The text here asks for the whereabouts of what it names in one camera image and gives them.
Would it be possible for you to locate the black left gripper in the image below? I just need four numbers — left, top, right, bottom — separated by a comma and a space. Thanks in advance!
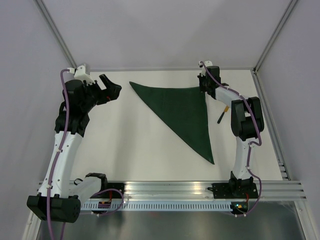
81, 74, 121, 112

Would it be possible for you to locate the green cloth napkin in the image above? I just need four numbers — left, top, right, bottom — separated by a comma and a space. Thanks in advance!
129, 82, 214, 164

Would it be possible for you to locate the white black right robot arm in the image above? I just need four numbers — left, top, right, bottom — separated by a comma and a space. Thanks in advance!
197, 61, 265, 199

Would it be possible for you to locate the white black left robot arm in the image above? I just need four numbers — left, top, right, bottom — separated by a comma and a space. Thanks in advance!
26, 74, 122, 223

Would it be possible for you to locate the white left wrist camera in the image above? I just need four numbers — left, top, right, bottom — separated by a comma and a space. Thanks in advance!
67, 63, 96, 85

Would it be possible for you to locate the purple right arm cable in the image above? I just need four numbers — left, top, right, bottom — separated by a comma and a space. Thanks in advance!
201, 61, 263, 218

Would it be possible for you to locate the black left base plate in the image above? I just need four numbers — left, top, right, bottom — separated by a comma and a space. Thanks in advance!
104, 182, 125, 199

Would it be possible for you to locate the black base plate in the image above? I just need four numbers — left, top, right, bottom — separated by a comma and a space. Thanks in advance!
104, 182, 125, 199
211, 183, 259, 200

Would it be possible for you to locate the aluminium frame rail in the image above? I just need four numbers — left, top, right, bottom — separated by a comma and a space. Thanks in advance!
122, 180, 307, 202

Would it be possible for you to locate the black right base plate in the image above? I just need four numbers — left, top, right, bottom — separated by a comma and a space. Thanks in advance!
211, 183, 259, 200

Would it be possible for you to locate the white slotted cable duct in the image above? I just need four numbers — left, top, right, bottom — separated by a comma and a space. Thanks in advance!
81, 200, 232, 212

